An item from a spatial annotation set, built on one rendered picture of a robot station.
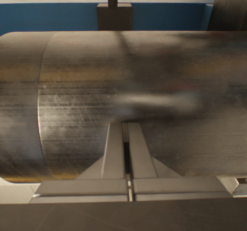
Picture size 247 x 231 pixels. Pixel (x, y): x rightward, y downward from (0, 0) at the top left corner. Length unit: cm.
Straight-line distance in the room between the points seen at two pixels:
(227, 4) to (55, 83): 44
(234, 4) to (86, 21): 40
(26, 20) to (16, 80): 49
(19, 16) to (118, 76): 54
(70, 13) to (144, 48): 45
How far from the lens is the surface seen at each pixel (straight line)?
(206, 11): 63
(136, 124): 15
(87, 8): 60
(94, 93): 16
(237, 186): 63
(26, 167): 21
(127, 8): 51
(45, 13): 64
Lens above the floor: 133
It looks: 1 degrees down
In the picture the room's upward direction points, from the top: 91 degrees counter-clockwise
